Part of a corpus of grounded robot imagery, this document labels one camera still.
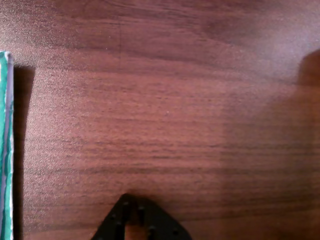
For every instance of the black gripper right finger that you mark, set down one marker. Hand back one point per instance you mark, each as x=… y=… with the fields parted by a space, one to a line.
x=162 y=225

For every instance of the green rectangular box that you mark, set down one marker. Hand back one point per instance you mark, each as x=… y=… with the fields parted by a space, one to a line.
x=5 y=140

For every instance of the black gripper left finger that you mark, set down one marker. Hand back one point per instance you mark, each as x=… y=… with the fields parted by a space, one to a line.
x=113 y=220

